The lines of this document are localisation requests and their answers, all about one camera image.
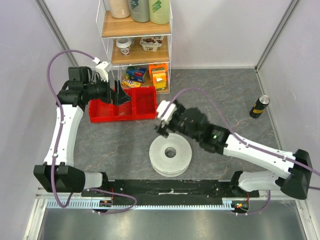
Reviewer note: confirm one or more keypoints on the grey green bottle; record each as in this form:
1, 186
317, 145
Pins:
139, 10

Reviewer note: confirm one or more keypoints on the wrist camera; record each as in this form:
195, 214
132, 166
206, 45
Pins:
102, 69
165, 111

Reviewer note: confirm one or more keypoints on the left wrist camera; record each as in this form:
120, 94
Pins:
102, 69

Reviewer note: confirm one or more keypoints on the white paper cup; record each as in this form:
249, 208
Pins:
124, 45

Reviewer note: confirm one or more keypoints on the blue green sponge pack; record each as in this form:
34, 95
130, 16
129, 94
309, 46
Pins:
136, 73

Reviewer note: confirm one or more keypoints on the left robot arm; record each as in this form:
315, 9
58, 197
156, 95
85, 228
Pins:
57, 174

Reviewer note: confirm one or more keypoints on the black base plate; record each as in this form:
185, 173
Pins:
175, 192

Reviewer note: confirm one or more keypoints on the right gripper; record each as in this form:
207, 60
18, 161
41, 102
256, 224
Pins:
168, 122

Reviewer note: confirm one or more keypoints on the white wire wooden shelf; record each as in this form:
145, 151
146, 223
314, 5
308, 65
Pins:
112, 28

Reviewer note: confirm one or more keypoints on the orange yellow sponge box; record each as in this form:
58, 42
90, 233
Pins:
158, 73

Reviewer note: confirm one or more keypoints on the black yellow can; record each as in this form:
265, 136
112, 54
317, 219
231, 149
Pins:
259, 107

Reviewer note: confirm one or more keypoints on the beige bottle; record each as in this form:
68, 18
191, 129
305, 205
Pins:
119, 9

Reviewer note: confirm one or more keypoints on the light green bottle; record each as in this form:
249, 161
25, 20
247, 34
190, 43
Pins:
159, 11

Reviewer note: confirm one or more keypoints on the grey cable duct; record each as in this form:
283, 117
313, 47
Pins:
97, 204

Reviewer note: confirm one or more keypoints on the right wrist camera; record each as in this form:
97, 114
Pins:
165, 111

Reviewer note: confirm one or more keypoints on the white perforated spool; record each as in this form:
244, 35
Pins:
170, 156

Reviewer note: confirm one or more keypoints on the yellow candy pack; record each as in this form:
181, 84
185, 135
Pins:
128, 83

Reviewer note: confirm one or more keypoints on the red compartment bin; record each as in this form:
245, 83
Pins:
142, 106

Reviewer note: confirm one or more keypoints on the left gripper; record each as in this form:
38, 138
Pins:
122, 96

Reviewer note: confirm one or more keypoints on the white pudding cup pack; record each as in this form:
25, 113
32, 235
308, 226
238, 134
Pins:
151, 43

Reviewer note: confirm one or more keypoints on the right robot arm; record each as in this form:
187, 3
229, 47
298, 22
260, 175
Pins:
289, 172

